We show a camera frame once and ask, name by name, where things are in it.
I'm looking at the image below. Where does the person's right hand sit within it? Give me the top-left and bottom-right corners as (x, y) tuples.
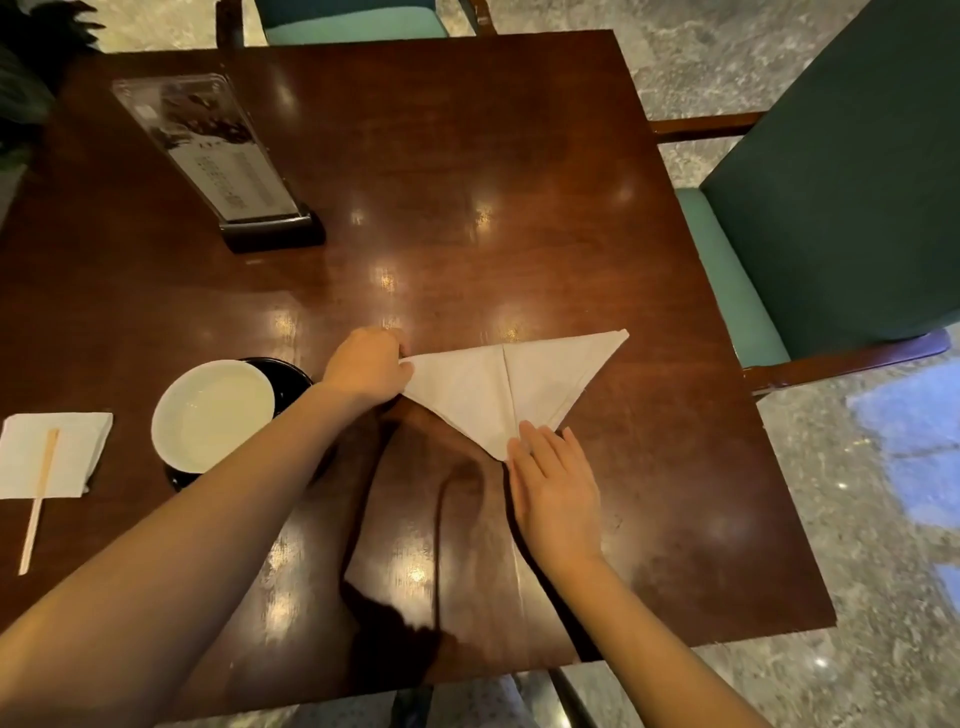
(507, 420), (607, 580)

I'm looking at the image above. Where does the person's left hand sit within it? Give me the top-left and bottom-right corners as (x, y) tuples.
(321, 326), (415, 412)

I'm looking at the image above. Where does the white cloth napkin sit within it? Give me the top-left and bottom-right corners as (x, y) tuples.
(399, 328), (630, 462)

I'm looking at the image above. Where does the person's left forearm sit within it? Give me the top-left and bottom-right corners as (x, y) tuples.
(0, 381), (380, 728)

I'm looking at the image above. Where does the person's right forearm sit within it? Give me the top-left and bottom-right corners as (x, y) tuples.
(541, 555), (774, 728)

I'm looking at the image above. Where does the black round saucer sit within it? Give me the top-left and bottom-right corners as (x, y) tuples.
(163, 357), (335, 493)

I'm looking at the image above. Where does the white round bowl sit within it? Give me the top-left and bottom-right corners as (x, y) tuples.
(151, 360), (277, 475)

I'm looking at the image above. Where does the clear acrylic menu stand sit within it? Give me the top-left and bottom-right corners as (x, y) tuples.
(111, 72), (327, 255)

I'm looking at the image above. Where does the green chair with wooden arms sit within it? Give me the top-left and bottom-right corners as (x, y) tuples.
(215, 0), (498, 49)
(648, 0), (954, 399)

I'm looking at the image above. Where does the white paper napkin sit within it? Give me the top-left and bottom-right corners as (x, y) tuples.
(0, 412), (114, 501)

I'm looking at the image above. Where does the thin wooden stick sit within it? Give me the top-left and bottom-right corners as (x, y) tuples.
(18, 428), (60, 577)

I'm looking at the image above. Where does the dark green plant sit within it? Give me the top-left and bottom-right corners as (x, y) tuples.
(0, 0), (105, 172)

